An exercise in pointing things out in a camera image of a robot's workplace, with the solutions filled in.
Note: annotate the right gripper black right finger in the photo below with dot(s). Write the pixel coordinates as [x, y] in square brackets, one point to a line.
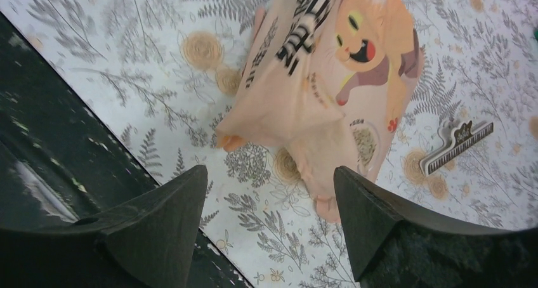
[393, 242]

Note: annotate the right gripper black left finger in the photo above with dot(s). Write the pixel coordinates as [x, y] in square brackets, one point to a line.
[147, 241]

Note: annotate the brown bag sealing clip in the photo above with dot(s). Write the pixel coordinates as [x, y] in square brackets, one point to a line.
[457, 136]

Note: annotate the pink cat litter bag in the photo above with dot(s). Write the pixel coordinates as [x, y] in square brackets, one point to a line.
[329, 81]

